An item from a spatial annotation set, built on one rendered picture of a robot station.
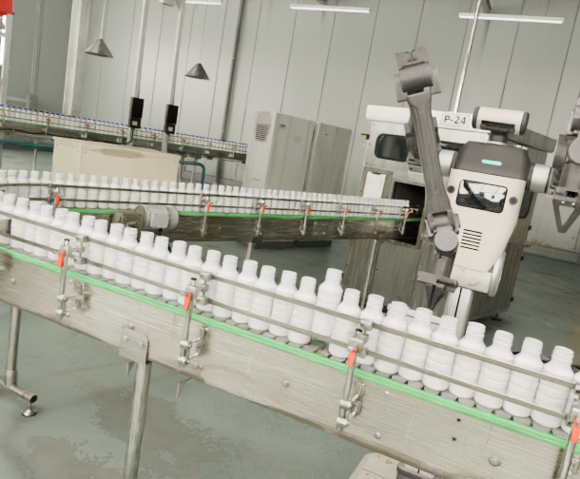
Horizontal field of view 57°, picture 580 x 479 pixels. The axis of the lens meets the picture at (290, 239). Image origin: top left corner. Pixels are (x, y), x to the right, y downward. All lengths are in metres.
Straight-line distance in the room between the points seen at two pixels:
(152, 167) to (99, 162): 0.58
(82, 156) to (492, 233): 4.20
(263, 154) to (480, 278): 5.86
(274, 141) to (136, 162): 2.40
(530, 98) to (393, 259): 8.68
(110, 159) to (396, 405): 4.54
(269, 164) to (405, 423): 6.29
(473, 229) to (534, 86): 11.69
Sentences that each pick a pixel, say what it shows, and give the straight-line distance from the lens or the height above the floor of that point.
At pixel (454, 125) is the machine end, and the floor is 1.88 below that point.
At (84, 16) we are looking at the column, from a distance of 12.26.
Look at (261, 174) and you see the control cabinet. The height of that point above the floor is 1.03.
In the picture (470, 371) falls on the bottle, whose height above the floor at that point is 1.07.
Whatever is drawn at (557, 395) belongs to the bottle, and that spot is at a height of 1.07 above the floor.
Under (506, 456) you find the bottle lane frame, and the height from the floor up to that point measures 0.92.
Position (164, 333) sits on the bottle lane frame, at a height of 0.92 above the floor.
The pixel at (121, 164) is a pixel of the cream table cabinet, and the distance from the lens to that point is 5.54.
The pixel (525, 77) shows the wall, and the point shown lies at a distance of 13.46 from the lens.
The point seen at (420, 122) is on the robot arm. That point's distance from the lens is 1.42.
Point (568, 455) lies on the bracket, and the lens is 1.22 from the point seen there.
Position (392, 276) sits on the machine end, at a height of 0.43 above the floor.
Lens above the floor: 1.48
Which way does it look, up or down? 10 degrees down
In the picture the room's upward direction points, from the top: 10 degrees clockwise
